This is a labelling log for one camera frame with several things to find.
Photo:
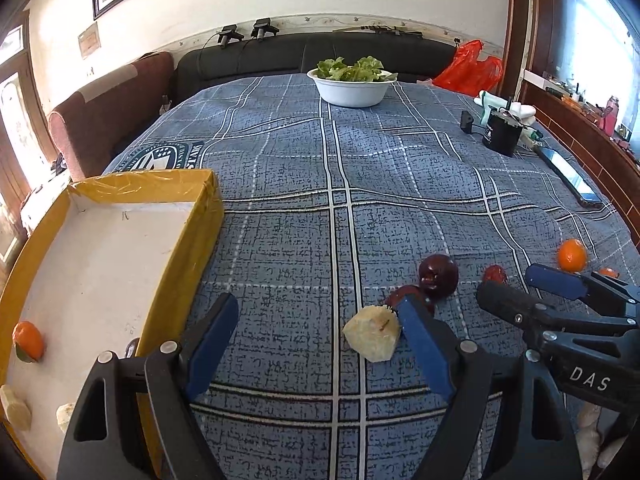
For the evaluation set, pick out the black clamp device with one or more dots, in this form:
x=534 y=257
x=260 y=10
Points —
x=229 y=36
x=262 y=28

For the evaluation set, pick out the wooden sideboard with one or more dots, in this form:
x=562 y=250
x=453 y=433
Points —
x=590 y=145

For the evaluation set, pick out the pink bottle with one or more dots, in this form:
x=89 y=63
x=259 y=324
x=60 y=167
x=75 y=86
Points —
x=609 y=117

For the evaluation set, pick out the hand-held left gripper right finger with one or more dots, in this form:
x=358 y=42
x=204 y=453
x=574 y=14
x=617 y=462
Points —
x=425 y=350

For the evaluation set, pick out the black cylindrical container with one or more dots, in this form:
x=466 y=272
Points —
x=500 y=135

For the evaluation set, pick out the tangerine with green leaf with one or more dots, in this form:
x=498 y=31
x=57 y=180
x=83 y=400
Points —
x=29 y=340

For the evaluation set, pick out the green lettuce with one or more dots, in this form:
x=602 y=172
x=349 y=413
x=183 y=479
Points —
x=350 y=70

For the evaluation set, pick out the small wall notice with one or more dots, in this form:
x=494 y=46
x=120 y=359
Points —
x=88 y=40

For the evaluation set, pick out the person's right hand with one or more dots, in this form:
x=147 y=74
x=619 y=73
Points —
x=589 y=435

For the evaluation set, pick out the wooden door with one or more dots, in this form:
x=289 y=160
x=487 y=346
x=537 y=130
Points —
x=15 y=135

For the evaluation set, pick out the yellow cardboard box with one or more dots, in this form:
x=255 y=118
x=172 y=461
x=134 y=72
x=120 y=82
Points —
x=100 y=260

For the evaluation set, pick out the red plastic bag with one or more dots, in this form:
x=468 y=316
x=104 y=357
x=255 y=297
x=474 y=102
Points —
x=470 y=70

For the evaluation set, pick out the small black gadget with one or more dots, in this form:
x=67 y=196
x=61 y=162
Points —
x=467 y=122

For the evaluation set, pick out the white bowl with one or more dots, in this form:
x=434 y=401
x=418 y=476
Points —
x=352 y=92

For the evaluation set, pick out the blue plaid printed blanket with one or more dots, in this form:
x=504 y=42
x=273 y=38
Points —
x=300 y=240

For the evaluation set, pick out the red jujube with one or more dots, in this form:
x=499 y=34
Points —
x=495 y=275

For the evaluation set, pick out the black leather sofa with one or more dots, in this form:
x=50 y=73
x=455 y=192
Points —
x=280 y=52

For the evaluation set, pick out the medium peeled sugarcane piece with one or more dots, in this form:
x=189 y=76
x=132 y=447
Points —
x=15 y=407

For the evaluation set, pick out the orange tangerine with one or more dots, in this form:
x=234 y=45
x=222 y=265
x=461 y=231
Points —
x=572 y=255
x=607 y=272

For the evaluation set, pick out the black smartphone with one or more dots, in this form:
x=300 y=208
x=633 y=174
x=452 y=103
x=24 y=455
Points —
x=570 y=177

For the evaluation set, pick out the small peeled sugarcane piece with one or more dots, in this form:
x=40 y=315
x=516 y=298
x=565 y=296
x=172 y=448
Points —
x=66 y=416

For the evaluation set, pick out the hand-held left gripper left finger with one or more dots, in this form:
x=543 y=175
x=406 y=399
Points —
x=210 y=345

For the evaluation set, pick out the wooden door frame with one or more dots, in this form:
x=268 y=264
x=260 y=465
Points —
x=520 y=20

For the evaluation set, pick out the brown upholstered chair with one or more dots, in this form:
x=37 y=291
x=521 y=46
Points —
x=110 y=110

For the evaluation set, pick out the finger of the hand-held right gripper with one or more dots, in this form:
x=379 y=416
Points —
x=505 y=300
x=555 y=277

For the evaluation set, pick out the dark stick bundle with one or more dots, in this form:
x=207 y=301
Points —
x=380 y=30

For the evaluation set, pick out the large peeled sugarcane piece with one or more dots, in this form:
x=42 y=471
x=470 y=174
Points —
x=370 y=335

